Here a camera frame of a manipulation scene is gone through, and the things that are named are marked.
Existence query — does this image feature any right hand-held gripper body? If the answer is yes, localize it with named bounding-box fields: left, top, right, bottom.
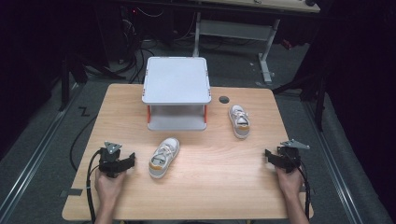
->
left=276, top=138, right=311, bottom=175

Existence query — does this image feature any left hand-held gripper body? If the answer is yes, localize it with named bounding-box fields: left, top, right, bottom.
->
left=98, top=141, right=125, bottom=179

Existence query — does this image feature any small white orange-heeled shoe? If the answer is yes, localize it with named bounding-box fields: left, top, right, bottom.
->
left=148, top=136, right=181, bottom=180
left=228, top=104, right=251, bottom=140

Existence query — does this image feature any white two-tier shoe rack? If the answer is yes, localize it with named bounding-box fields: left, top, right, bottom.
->
left=141, top=56, right=213, bottom=132

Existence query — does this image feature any person's left hand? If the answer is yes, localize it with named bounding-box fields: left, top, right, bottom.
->
left=93, top=169, right=127, bottom=203

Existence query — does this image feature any person's right hand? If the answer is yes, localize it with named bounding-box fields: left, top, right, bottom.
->
left=275, top=166, right=305, bottom=201

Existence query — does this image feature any black metal stand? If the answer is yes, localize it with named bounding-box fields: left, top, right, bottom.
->
left=271, top=69, right=330, bottom=133
left=58, top=53, right=127, bottom=112

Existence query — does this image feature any white-legged wooden desk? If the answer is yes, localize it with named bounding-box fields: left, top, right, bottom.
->
left=190, top=0, right=321, bottom=86

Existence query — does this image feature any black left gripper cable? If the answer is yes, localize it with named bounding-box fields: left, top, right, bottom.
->
left=85, top=148, right=104, bottom=224

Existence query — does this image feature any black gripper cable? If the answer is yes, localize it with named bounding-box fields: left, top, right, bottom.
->
left=296, top=160, right=313, bottom=220
left=85, top=148, right=104, bottom=224

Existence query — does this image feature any thin black floor cable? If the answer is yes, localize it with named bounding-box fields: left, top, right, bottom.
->
left=68, top=113, right=99, bottom=173

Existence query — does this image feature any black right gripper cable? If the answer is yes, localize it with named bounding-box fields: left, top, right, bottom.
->
left=296, top=160, right=313, bottom=220

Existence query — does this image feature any metal floor rail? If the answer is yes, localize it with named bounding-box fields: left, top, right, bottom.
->
left=0, top=83, right=82, bottom=220
left=302, top=100, right=364, bottom=224

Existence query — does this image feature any tangle of black cables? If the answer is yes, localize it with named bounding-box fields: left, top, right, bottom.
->
left=120, top=7, right=157, bottom=84

